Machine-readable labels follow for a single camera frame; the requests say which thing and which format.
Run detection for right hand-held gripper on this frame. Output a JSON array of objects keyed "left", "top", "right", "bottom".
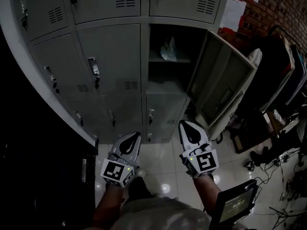
[{"left": 179, "top": 120, "right": 220, "bottom": 179}]

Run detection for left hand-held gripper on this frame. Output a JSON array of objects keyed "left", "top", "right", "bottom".
[{"left": 100, "top": 132, "right": 142, "bottom": 189}]

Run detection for grey locker door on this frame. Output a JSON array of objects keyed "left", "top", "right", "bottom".
[{"left": 186, "top": 29, "right": 258, "bottom": 127}]

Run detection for clear plastic bag item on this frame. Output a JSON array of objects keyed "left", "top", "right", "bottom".
[{"left": 160, "top": 36, "right": 178, "bottom": 62}]

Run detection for grey metal locker cabinet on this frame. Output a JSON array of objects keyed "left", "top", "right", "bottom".
[{"left": 0, "top": 0, "right": 231, "bottom": 151}]

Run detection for person's left forearm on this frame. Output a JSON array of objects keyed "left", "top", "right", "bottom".
[{"left": 92, "top": 183, "right": 126, "bottom": 225}]

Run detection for person's right forearm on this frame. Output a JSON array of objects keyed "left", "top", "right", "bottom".
[{"left": 192, "top": 174, "right": 224, "bottom": 217}]

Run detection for person's white shoe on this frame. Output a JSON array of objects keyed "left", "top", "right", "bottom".
[{"left": 135, "top": 168, "right": 147, "bottom": 180}]

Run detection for person's dark trousers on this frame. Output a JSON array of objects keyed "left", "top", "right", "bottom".
[{"left": 124, "top": 175, "right": 156, "bottom": 201}]

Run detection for small black device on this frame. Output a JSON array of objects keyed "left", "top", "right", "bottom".
[{"left": 244, "top": 160, "right": 256, "bottom": 173}]

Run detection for pair of black shoes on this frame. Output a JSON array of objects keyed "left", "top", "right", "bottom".
[{"left": 249, "top": 146, "right": 271, "bottom": 168}]

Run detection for person's light shirt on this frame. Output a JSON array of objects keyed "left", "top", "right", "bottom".
[{"left": 83, "top": 196, "right": 213, "bottom": 230}]

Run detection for black tablet screen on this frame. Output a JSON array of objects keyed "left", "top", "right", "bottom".
[{"left": 208, "top": 179, "right": 259, "bottom": 230}]

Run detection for black cabinet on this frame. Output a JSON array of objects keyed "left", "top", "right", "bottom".
[{"left": 0, "top": 25, "right": 100, "bottom": 230}]

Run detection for dark hanging garment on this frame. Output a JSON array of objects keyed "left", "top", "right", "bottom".
[{"left": 236, "top": 34, "right": 297, "bottom": 112}]

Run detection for white cloth bundle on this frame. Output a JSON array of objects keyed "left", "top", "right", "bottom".
[{"left": 244, "top": 47, "right": 263, "bottom": 69}]

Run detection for black tripod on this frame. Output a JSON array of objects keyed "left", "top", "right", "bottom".
[{"left": 268, "top": 206, "right": 307, "bottom": 230}]

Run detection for metal clothes rack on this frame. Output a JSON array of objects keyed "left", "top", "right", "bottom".
[{"left": 265, "top": 24, "right": 307, "bottom": 57}]

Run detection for tangle of black cables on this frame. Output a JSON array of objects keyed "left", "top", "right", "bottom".
[{"left": 253, "top": 147, "right": 307, "bottom": 202}]

